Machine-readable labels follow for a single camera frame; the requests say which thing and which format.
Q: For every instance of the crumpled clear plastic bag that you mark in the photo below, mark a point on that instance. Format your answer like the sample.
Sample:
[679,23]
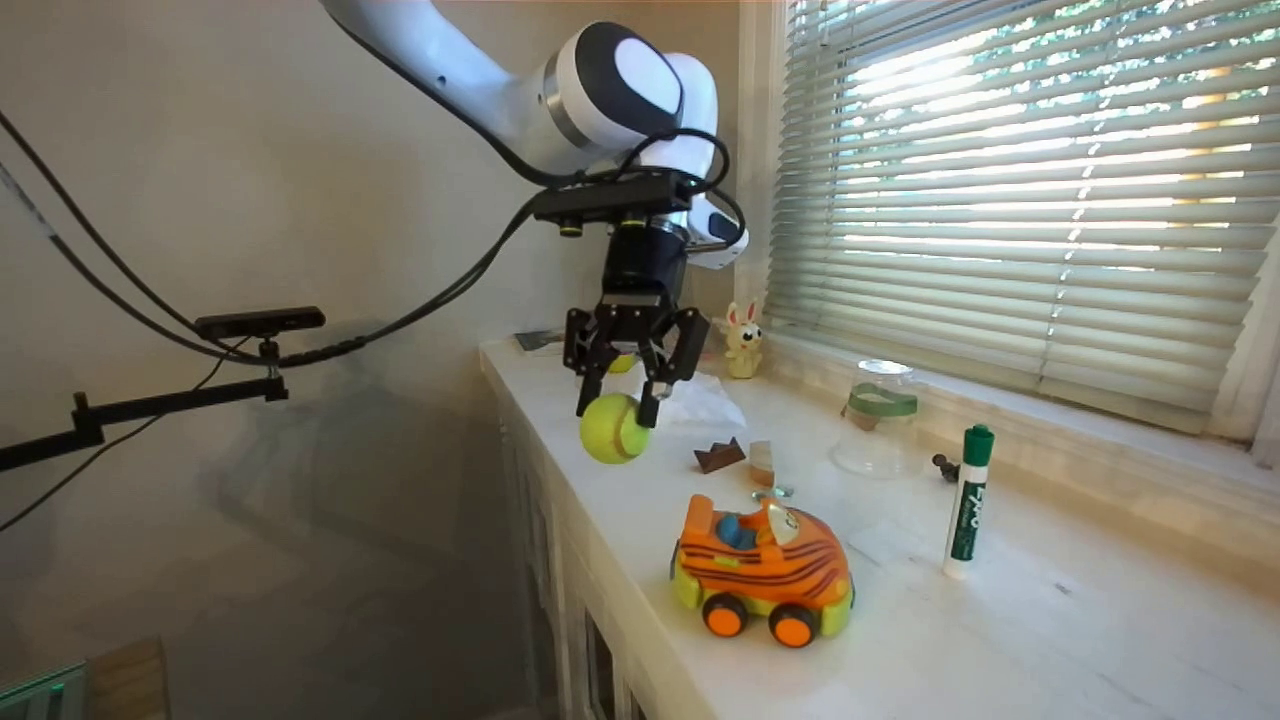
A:
[702,403]

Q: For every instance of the window blinds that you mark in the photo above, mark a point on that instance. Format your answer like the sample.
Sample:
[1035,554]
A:
[1064,196]

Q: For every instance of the yellow-green tennis ball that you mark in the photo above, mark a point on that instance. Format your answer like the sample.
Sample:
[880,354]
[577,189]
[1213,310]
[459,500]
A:
[608,428]

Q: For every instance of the green capped marker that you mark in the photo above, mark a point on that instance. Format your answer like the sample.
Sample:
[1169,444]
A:
[970,507]

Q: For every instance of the small black toy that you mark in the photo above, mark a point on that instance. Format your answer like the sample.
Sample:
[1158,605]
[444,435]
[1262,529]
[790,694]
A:
[950,471]

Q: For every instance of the clear plastic cup green band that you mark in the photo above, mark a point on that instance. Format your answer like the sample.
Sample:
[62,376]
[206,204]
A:
[880,410]

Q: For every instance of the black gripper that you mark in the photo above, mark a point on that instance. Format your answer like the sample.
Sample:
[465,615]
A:
[636,314]

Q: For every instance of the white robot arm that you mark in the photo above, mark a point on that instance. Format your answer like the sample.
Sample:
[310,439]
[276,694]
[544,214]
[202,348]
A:
[614,135]

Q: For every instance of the orange toy car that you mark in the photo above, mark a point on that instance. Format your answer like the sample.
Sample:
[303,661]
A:
[772,567]

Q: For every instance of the white cabinet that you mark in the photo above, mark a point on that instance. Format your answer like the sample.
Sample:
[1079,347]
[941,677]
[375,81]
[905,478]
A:
[598,544]

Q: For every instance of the yellow bunny figurine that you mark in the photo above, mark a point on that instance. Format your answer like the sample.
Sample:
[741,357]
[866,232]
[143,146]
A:
[741,338]

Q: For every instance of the black camera on stand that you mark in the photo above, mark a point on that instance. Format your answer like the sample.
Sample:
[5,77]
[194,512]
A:
[247,360]

